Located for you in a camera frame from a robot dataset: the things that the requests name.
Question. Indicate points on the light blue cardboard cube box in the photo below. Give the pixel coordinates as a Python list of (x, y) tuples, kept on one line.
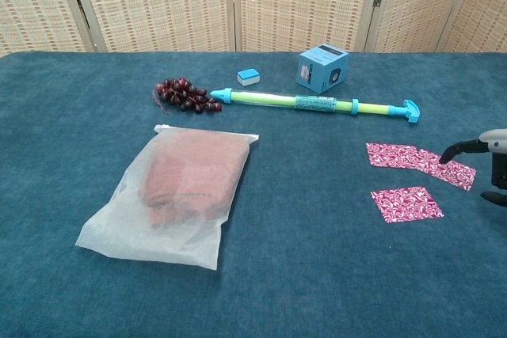
[(317, 71)]

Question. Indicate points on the woven bamboo screen panel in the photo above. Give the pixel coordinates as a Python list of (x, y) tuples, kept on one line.
[(487, 9), (35, 1), (158, 1), (301, 1), (420, 5)]

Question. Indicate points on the frosted plastic zip bag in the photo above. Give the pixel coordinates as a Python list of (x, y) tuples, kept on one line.
[(119, 231)]

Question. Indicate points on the red folded cloth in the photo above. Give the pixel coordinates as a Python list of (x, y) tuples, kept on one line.
[(190, 179)]

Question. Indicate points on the blue felt table cloth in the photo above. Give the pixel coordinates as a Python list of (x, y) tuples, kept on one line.
[(297, 255)]

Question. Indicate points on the green cyan toy water pump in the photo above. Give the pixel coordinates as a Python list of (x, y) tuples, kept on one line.
[(269, 99)]

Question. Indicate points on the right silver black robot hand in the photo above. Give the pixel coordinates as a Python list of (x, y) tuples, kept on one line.
[(495, 140)]

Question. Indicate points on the small blue white box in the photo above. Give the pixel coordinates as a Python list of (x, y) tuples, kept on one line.
[(247, 76)]

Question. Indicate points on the dark red grape bunch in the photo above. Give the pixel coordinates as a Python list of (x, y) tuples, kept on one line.
[(178, 92)]

